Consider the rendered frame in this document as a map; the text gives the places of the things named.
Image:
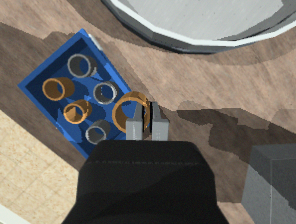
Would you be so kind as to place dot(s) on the bronze bushing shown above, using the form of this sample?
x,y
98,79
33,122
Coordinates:
x,y
119,118
51,91
72,116

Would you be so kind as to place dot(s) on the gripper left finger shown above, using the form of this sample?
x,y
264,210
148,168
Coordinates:
x,y
135,125

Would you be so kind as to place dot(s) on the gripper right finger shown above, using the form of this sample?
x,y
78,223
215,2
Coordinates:
x,y
158,127

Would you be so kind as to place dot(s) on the grey metal sleeve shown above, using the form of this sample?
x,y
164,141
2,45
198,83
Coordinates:
x,y
92,136
100,98
74,68

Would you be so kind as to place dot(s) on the blue crate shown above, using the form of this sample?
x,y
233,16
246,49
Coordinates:
x,y
56,66

